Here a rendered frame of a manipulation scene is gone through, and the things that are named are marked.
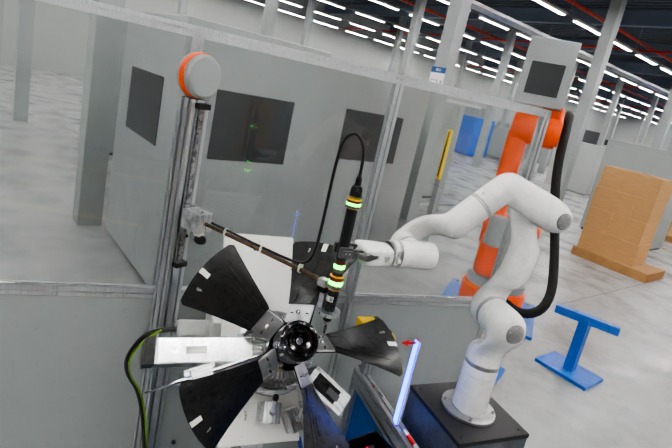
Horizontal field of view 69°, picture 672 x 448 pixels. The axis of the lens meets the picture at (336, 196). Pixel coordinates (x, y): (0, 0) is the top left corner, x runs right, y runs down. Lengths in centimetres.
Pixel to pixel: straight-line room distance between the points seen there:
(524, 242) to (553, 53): 358
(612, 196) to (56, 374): 836
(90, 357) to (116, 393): 21
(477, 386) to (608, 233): 760
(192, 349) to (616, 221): 827
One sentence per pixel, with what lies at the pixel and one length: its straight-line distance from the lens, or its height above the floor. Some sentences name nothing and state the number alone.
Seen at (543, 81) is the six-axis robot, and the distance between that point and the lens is 511.
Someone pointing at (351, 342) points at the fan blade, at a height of 119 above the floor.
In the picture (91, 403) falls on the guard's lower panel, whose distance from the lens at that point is 245.
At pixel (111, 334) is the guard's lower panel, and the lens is 226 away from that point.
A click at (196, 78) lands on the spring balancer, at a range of 178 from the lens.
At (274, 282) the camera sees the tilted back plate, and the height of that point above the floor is 123.
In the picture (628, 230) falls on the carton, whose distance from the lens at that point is 917.
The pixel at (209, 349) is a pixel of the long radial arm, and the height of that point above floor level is 112.
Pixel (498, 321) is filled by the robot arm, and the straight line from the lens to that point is 170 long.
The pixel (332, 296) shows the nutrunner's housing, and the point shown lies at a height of 135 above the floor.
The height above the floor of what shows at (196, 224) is 138.
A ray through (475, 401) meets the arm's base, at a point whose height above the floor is 102.
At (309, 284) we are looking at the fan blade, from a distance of 159.
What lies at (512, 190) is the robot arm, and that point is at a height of 175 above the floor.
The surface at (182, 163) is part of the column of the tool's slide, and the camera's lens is 183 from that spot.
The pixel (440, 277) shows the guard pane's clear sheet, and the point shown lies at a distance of 262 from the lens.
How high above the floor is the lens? 195
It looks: 13 degrees down
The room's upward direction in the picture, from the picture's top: 12 degrees clockwise
